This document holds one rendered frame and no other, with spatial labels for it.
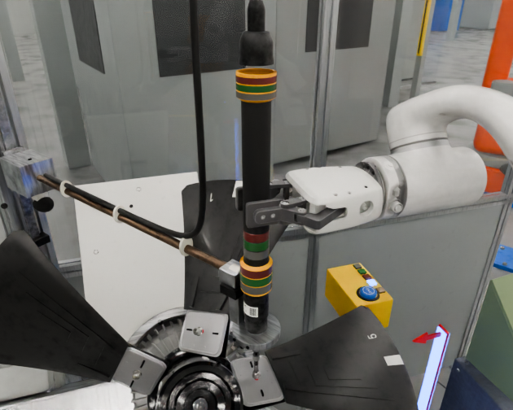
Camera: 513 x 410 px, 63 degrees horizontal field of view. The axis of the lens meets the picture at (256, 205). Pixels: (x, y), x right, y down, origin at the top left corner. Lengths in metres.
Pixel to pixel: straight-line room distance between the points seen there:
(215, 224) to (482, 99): 0.43
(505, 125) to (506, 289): 0.59
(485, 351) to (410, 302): 0.85
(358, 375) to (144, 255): 0.47
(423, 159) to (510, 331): 0.57
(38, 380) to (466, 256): 1.64
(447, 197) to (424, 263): 1.26
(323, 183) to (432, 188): 0.14
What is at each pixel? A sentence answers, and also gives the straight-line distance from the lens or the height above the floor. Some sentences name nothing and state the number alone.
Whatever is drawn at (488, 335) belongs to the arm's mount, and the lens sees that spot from 1.11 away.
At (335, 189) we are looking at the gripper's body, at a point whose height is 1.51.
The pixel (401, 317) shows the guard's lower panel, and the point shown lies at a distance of 1.98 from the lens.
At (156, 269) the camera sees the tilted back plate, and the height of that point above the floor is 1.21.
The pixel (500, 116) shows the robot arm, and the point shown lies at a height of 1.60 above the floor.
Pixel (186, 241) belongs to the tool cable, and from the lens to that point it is 0.64.
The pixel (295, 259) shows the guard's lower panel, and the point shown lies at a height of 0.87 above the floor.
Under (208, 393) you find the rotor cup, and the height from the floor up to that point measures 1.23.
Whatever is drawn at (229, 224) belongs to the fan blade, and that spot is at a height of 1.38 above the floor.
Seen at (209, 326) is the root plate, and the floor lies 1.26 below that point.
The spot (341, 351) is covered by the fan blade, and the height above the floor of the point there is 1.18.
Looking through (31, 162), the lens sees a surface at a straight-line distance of 0.98.
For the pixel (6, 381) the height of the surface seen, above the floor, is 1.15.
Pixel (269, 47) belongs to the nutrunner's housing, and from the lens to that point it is 0.45.
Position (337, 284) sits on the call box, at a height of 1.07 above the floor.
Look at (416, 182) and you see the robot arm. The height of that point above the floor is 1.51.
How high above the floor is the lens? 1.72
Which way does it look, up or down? 27 degrees down
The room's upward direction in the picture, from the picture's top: straight up
